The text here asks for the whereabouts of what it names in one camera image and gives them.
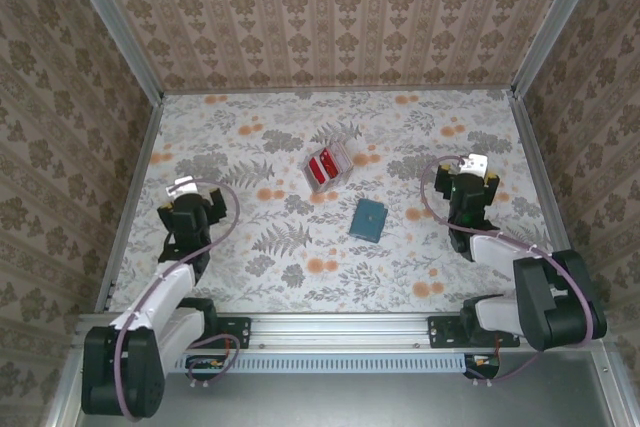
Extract blue card holder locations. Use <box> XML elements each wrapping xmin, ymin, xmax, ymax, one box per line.
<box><xmin>348</xmin><ymin>197</ymin><xmax>389</xmax><ymax>244</ymax></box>

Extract clear plastic card box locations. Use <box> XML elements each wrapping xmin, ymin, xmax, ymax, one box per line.
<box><xmin>301</xmin><ymin>142</ymin><xmax>357</xmax><ymax>194</ymax></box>

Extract black controller box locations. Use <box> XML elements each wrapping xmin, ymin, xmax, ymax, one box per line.
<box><xmin>463</xmin><ymin>352</ymin><xmax>502</xmax><ymax>379</ymax></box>
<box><xmin>185</xmin><ymin>354</ymin><xmax>227</xmax><ymax>382</ymax></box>

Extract grey metal panel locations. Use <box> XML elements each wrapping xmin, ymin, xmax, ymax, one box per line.
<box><xmin>47</xmin><ymin>346</ymin><xmax>640</xmax><ymax>427</ymax></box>

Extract purple cable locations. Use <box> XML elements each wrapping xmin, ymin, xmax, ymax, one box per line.
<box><xmin>112</xmin><ymin>179</ymin><xmax>242</xmax><ymax>422</ymax></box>
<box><xmin>419</xmin><ymin>154</ymin><xmax>600</xmax><ymax>388</ymax></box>

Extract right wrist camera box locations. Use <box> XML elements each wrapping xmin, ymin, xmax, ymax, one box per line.
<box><xmin>458</xmin><ymin>152</ymin><xmax>490</xmax><ymax>177</ymax></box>

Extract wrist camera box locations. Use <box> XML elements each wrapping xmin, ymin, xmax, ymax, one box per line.
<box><xmin>163</xmin><ymin>175</ymin><xmax>200</xmax><ymax>197</ymax></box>
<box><xmin>458</xmin><ymin>152</ymin><xmax>490</xmax><ymax>177</ymax></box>

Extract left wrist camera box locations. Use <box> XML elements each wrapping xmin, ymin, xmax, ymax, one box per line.
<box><xmin>163</xmin><ymin>175</ymin><xmax>200</xmax><ymax>197</ymax></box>

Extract aluminium side rail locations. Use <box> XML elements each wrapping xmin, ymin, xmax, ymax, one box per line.
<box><xmin>508</xmin><ymin>90</ymin><xmax>592</xmax><ymax>312</ymax></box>
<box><xmin>94</xmin><ymin>94</ymin><xmax>166</xmax><ymax>313</ymax></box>

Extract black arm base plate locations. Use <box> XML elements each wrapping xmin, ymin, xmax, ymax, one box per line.
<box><xmin>427</xmin><ymin>315</ymin><xmax>521</xmax><ymax>350</ymax></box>
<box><xmin>199</xmin><ymin>315</ymin><xmax>252</xmax><ymax>350</ymax></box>

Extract aluminium back rail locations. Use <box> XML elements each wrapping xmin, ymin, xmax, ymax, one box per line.
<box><xmin>162</xmin><ymin>86</ymin><xmax>516</xmax><ymax>97</ymax></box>

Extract aluminium mounting rail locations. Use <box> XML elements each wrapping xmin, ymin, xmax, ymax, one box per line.
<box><xmin>74</xmin><ymin>310</ymin><xmax>615</xmax><ymax>351</ymax></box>

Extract aluminium frame post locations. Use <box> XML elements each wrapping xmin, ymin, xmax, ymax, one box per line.
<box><xmin>57</xmin><ymin>0</ymin><xmax>166</xmax><ymax>104</ymax></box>
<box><xmin>510</xmin><ymin>0</ymin><xmax>610</xmax><ymax>98</ymax></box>

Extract grey slotted cable duct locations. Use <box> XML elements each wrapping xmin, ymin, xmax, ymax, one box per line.
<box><xmin>172</xmin><ymin>352</ymin><xmax>465</xmax><ymax>374</ymax></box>

